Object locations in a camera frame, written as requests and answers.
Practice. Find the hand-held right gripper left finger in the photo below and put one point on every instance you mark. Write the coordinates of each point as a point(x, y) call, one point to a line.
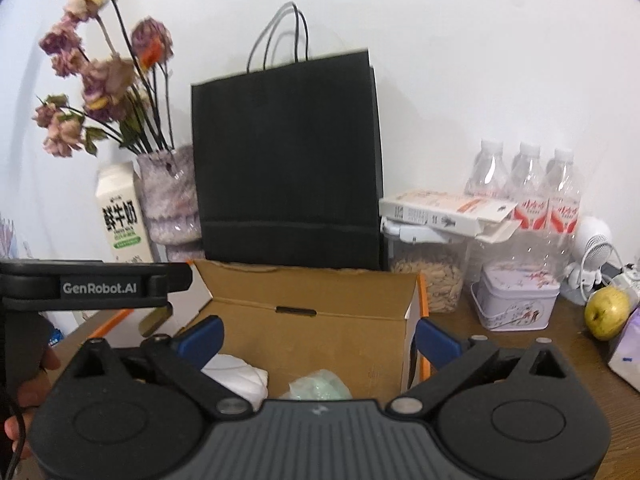
point(202, 342)

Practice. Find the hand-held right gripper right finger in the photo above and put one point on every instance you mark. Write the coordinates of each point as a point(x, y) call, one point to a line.
point(436, 346)

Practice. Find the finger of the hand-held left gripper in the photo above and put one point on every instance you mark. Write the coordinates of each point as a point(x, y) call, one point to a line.
point(156, 320)

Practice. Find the orange cardboard box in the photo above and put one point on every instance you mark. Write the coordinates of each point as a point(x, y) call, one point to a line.
point(310, 350)

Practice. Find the person's left hand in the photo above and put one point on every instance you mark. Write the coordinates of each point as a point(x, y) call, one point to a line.
point(30, 392)

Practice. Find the white crumpled packet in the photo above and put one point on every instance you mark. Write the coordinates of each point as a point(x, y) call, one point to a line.
point(235, 375)

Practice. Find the clear seed container white lid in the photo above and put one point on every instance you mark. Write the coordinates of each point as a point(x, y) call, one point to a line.
point(440, 280)

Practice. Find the white green milk carton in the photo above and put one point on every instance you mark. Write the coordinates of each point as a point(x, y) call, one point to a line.
point(120, 220)

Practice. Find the floral white tin box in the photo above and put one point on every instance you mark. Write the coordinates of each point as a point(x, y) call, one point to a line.
point(515, 305)

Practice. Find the purple marbled vase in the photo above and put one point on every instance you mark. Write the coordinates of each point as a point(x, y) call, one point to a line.
point(170, 200)

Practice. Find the pale green plastic bag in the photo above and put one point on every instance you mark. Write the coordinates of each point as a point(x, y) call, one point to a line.
point(320, 385)

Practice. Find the flat white orange carton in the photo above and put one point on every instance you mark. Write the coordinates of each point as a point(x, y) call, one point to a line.
point(440, 210)

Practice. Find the yellow green apple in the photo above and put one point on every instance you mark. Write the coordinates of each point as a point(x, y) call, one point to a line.
point(607, 312)

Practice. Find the clear water bottle red label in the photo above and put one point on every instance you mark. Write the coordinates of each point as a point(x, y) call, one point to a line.
point(562, 190)
point(486, 170)
point(527, 175)

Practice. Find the white small fan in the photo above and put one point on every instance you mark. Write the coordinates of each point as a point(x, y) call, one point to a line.
point(592, 235)

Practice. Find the black paper bag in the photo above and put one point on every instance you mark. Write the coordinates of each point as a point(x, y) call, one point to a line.
point(285, 160)

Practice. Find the dried pink rose bouquet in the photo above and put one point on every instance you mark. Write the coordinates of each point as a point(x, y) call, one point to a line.
point(107, 77)

